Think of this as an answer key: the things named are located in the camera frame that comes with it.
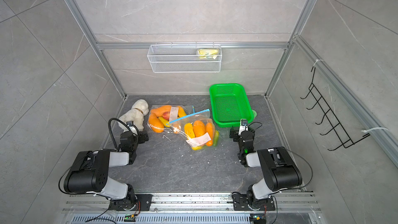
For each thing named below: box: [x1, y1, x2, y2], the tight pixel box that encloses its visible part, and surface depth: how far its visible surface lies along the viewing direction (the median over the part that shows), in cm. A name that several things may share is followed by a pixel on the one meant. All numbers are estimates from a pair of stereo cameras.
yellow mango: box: [183, 122, 196, 139], surface depth 87 cm
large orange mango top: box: [192, 120, 207, 138], surface depth 89 cm
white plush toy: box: [118, 99, 150, 132], surface depth 102 cm
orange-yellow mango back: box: [205, 122, 213, 147], surface depth 89 cm
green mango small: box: [212, 130, 220, 147], surface depth 92 cm
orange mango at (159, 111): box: [150, 105, 172, 118], surface depth 106 cm
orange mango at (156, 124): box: [148, 112, 165, 134], surface depth 99 cm
